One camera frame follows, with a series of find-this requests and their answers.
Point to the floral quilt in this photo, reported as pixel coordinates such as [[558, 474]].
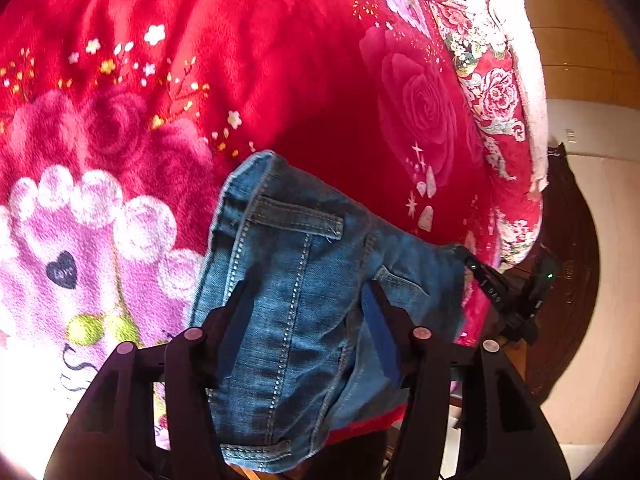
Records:
[[495, 95]]

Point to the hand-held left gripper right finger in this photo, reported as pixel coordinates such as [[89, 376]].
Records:
[[380, 335]]

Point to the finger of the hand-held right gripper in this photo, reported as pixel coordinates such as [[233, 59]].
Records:
[[482, 272]]

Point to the blue denim pants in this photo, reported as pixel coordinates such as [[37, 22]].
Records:
[[300, 270]]

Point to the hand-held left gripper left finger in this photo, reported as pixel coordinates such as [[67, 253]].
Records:
[[235, 330]]

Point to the dark wooden furniture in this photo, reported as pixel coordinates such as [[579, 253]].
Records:
[[570, 240]]

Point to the red rose printed blanket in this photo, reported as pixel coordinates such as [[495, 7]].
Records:
[[250, 60]]

